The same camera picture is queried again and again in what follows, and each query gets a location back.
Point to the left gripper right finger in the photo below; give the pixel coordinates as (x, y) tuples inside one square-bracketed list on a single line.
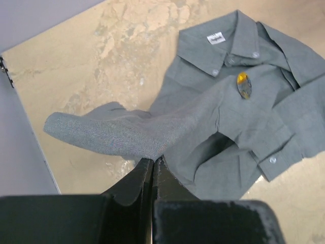
[(179, 217)]

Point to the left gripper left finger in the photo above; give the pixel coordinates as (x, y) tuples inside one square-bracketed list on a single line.
[(121, 214)]

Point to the grey button shirt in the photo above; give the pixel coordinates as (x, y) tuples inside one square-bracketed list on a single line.
[(214, 141)]

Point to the yellow oval brooch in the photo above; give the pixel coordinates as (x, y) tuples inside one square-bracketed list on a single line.
[(244, 85)]

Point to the white shirt label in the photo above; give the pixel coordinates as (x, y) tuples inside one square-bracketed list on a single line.
[(216, 38)]

